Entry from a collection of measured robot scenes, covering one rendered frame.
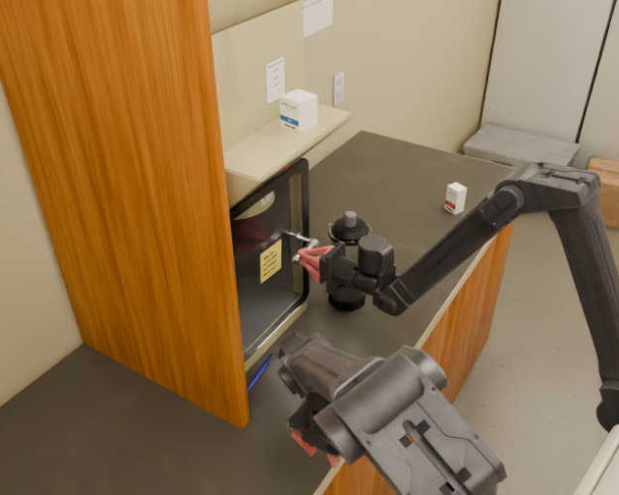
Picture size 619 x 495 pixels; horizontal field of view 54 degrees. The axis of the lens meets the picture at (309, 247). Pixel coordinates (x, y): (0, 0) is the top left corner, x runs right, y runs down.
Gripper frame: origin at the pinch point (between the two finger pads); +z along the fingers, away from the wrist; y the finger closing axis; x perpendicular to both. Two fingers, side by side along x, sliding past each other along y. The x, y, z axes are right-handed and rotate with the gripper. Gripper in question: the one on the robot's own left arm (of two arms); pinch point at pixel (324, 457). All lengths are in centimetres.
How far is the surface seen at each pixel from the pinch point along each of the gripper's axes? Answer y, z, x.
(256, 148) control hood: 28, -42, -22
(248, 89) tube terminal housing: 32, -50, -27
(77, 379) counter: 65, 15, 2
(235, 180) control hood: 25.7, -40.1, -13.6
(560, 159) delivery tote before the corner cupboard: 15, 72, -294
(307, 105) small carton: 24, -47, -34
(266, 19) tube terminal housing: 32, -61, -33
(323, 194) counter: 59, 13, -98
